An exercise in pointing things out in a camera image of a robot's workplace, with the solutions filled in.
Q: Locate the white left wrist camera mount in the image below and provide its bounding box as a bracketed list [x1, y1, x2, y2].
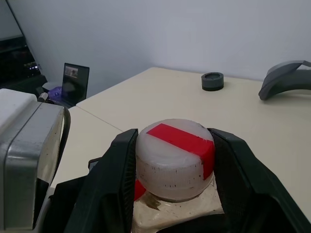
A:
[0, 88, 37, 133]

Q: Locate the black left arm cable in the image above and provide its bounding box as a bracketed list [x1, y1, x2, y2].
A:
[62, 106, 71, 156]

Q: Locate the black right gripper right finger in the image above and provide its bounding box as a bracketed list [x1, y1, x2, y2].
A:
[207, 128, 311, 233]

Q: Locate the clear plastic bottle red tape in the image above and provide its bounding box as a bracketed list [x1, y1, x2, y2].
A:
[131, 178, 226, 233]

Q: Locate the grey round puck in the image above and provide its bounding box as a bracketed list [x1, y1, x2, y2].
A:
[201, 72, 224, 92]

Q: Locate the black laptop screen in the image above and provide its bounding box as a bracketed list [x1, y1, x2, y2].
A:
[61, 63, 90, 107]

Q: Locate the purple object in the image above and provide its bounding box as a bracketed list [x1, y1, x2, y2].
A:
[47, 85, 64, 100]

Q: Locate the white bottle cap red tape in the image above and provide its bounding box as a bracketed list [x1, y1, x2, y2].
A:
[135, 118, 216, 201]

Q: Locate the grey curved plastic stand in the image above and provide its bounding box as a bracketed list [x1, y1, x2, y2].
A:
[258, 60, 311, 101]

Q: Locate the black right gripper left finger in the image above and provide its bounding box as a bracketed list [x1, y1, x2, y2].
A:
[64, 128, 139, 233]

